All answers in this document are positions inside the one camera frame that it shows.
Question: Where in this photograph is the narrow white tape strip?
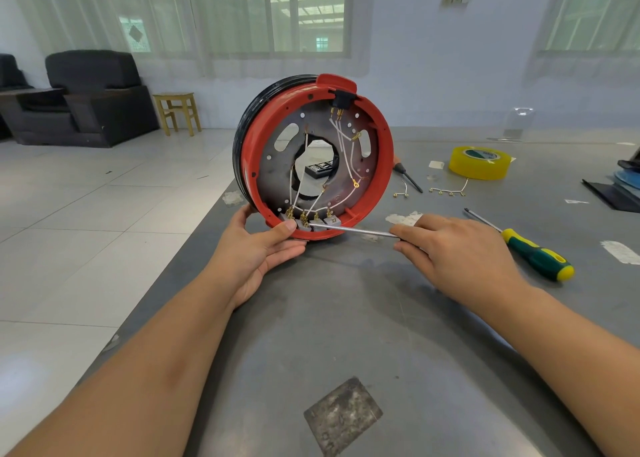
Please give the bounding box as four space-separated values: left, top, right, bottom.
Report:
601 240 640 266

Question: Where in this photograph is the red round appliance base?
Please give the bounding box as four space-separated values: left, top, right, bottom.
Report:
232 74 395 243

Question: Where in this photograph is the black armchair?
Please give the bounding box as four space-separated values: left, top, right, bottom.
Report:
0 50 160 149

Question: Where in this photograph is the yellow tape roll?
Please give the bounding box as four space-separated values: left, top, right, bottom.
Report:
448 145 516 181

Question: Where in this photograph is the blue ring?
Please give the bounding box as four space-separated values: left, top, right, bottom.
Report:
610 167 640 197

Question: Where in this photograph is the green yellow handle screwdriver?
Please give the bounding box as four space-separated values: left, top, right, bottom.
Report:
463 207 576 283

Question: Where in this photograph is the person's right hand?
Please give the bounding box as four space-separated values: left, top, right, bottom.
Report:
389 212 531 318

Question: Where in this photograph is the black flat plate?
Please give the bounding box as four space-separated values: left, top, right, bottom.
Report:
583 178 640 213

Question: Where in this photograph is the sheer white curtain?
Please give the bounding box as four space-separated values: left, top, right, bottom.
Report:
525 0 640 83
5 0 376 81

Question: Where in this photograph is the teal handle screwdriver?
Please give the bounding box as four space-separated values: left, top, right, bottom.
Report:
308 221 401 241

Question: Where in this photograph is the black remote control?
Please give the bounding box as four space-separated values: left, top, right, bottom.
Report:
305 159 337 179

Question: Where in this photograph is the crumpled white tape piece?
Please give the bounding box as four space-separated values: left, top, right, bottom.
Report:
386 210 424 227

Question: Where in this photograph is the person's left forearm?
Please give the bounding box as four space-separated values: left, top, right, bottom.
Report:
10 276 251 457

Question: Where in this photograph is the small wooden stool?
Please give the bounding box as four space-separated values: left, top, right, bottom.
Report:
152 92 202 137

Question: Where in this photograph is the black round appliance part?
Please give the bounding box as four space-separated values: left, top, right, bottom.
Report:
618 147 640 175

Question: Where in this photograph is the orange handle screwdriver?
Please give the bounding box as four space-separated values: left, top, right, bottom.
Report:
392 155 424 195

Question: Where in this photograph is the large barred window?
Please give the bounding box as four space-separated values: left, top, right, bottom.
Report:
540 0 640 55
115 0 351 55

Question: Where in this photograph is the black sofa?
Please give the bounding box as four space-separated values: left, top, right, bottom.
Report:
0 53 29 91

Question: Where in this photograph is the person's right forearm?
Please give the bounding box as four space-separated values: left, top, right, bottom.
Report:
490 286 640 457

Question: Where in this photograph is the person's left hand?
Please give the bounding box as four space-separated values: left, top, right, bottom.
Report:
205 203 308 313

